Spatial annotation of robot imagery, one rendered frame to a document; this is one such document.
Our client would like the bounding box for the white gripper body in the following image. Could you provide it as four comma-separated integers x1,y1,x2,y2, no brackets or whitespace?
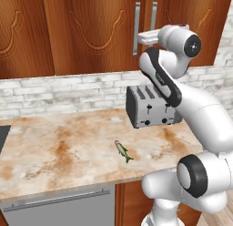
137,29,160,45

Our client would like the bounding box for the green raw fish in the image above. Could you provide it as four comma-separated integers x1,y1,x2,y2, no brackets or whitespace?
114,139,135,164

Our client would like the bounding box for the wooden base cabinet door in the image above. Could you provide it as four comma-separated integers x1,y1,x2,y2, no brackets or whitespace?
115,180,202,226

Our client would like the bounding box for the silver toaster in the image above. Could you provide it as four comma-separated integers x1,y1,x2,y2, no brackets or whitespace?
125,85,183,129

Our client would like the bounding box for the black hob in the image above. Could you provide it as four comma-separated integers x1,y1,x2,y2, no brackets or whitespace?
0,124,13,155

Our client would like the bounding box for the grey dishwasher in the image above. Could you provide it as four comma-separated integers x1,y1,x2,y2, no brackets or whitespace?
0,183,117,226

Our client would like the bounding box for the silver cabinet door handle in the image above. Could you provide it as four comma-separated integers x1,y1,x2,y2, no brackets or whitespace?
132,2,141,57
150,1,158,32

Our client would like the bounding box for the wooden cabinet door with handle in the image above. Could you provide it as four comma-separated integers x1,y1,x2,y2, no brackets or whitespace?
42,0,147,77
145,0,233,67

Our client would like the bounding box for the grey dishwasher handle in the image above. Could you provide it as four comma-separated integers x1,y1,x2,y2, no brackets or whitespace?
2,189,111,213

